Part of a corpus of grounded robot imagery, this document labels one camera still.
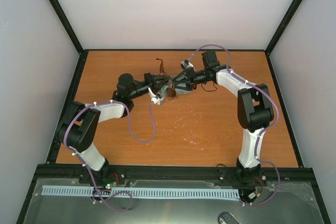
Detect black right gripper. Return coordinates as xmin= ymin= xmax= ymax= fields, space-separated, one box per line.
xmin=172 ymin=67 xmax=208 ymax=91

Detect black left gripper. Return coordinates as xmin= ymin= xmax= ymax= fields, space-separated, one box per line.
xmin=129 ymin=72 xmax=169 ymax=100

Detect grey glasses case teal lining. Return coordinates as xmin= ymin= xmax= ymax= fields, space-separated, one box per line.
xmin=160 ymin=73 xmax=194 ymax=99

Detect brown sunglasses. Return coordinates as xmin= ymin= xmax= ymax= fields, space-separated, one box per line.
xmin=156 ymin=58 xmax=178 ymax=100

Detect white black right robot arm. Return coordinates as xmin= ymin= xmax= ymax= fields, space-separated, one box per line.
xmin=170 ymin=50 xmax=274 ymax=185

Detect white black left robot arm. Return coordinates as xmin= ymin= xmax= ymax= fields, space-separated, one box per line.
xmin=55 ymin=72 xmax=174 ymax=184

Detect black oval foot pedal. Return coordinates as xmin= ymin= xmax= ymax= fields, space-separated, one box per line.
xmin=218 ymin=212 xmax=240 ymax=224

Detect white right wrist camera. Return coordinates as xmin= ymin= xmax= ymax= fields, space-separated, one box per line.
xmin=181 ymin=60 xmax=194 ymax=70

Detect black aluminium frame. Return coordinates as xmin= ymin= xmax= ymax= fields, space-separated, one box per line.
xmin=17 ymin=0 xmax=331 ymax=223

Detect light blue slotted cable duct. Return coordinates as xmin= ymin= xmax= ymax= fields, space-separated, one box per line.
xmin=40 ymin=185 xmax=240 ymax=201

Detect metal base plate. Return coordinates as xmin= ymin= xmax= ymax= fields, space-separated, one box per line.
xmin=24 ymin=179 xmax=323 ymax=223

